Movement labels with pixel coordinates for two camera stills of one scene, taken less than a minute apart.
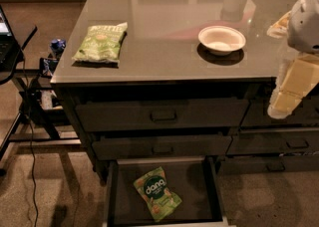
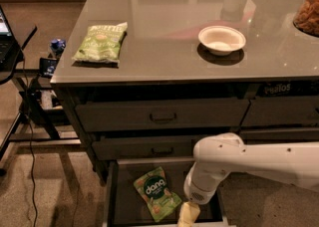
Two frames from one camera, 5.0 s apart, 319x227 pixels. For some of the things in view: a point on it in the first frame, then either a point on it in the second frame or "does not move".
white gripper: x=305 y=27 → x=198 y=192
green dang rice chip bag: x=153 y=187 does not move
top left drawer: x=142 y=114 does not move
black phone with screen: x=47 y=67 does not move
